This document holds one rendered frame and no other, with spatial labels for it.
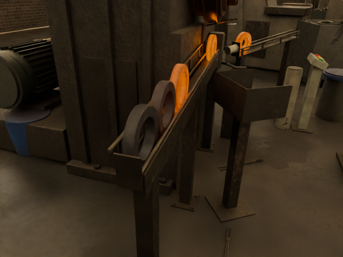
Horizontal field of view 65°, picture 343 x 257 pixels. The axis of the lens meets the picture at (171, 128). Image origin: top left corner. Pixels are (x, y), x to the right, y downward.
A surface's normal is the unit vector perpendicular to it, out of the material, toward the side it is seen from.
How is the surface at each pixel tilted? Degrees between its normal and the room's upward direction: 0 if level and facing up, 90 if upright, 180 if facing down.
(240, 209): 0
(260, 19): 90
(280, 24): 90
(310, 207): 0
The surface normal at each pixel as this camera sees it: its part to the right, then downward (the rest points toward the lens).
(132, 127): -0.19, -0.34
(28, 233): 0.02, -0.89
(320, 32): -0.04, 0.45
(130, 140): -0.26, 0.04
